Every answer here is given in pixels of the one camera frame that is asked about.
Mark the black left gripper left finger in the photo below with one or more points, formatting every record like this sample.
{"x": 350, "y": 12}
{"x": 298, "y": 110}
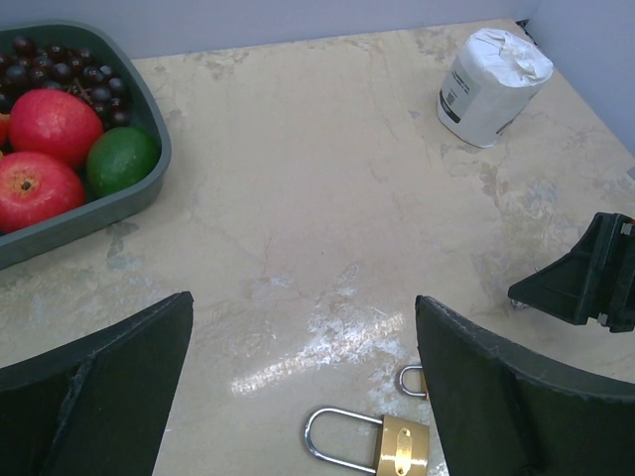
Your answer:
{"x": 98, "y": 405}

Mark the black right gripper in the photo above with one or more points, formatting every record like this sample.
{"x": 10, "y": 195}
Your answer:
{"x": 595, "y": 279}

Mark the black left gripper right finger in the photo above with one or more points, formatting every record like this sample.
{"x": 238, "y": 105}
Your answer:
{"x": 503, "y": 409}

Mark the large brass padlock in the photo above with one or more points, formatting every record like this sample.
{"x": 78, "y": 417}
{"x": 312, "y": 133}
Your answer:
{"x": 402, "y": 447}

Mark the small brass padlock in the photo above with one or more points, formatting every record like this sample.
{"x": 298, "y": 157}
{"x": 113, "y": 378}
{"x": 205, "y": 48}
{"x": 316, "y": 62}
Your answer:
{"x": 411, "y": 382}

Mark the white paper roll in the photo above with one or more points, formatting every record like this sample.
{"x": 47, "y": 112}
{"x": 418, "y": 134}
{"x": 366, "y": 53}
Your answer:
{"x": 492, "y": 79}

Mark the red apple lower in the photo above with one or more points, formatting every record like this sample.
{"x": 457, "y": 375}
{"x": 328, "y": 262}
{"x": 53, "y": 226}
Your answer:
{"x": 36, "y": 187}

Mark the red apple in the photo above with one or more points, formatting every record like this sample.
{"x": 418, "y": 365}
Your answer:
{"x": 36, "y": 187}
{"x": 55, "y": 123}

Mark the green lime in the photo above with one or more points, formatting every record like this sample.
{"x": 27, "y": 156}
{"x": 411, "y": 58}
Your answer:
{"x": 120, "y": 158}

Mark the red apple upper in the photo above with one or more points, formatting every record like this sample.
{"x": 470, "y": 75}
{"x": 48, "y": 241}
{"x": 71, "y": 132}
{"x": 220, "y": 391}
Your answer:
{"x": 55, "y": 123}

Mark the small red fruits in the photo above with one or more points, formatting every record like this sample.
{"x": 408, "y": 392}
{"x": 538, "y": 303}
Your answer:
{"x": 4, "y": 133}

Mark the dark grape bunch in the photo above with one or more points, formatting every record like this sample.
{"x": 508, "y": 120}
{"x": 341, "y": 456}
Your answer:
{"x": 79, "y": 72}

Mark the green fruit tray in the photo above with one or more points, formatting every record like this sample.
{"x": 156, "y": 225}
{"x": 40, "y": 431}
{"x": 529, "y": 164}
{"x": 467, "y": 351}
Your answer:
{"x": 98, "y": 213}

